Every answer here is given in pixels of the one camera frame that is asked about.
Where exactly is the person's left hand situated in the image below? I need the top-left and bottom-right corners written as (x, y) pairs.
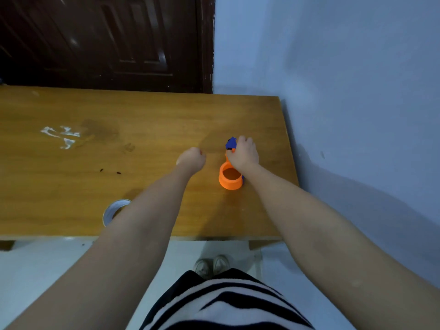
top-left (176, 147), bottom-right (207, 176)

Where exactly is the person's right hand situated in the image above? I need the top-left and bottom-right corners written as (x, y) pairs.
top-left (226, 135), bottom-right (259, 174)

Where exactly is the orange and blue tape dispenser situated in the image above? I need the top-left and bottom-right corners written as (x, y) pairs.
top-left (218, 136), bottom-right (245, 191)

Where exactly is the clear tape roll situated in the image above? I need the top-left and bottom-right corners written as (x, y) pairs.
top-left (102, 198), bottom-right (132, 227)

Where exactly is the person's left forearm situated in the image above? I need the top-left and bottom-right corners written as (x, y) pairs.
top-left (5, 168), bottom-right (193, 330)

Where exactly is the person's right forearm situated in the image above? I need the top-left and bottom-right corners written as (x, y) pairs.
top-left (240, 165), bottom-right (440, 330)

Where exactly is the person's right shoe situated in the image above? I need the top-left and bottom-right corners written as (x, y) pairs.
top-left (213, 254), bottom-right (230, 275)

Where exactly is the person's shoe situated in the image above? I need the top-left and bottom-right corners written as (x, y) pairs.
top-left (213, 254), bottom-right (230, 275)
top-left (194, 258), bottom-right (214, 280)

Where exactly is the person's left shoe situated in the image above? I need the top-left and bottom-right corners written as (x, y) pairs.
top-left (194, 258), bottom-right (214, 280)

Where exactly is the black white striped shirt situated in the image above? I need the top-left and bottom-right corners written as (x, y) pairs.
top-left (141, 277), bottom-right (315, 330)

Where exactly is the dark brown wooden door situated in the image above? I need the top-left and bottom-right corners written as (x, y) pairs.
top-left (0, 0), bottom-right (215, 94)

